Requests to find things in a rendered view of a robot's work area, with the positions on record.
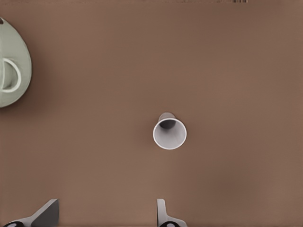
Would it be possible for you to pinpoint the pale green round tray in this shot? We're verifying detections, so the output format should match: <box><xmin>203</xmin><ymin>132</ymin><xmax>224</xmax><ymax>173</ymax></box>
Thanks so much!
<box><xmin>0</xmin><ymin>17</ymin><xmax>33</xmax><ymax>108</ymax></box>

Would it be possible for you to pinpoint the white IKEA cup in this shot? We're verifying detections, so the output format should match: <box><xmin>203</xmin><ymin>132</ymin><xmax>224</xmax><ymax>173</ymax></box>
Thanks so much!
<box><xmin>152</xmin><ymin>112</ymin><xmax>187</xmax><ymax>150</ymax></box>

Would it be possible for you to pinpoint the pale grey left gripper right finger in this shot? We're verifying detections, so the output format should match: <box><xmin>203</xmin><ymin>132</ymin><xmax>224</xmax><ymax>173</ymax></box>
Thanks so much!
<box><xmin>157</xmin><ymin>198</ymin><xmax>187</xmax><ymax>227</ymax></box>

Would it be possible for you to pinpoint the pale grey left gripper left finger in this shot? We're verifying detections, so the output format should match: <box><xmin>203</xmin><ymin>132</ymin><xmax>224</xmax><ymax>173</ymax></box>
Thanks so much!
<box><xmin>1</xmin><ymin>198</ymin><xmax>60</xmax><ymax>227</ymax></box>

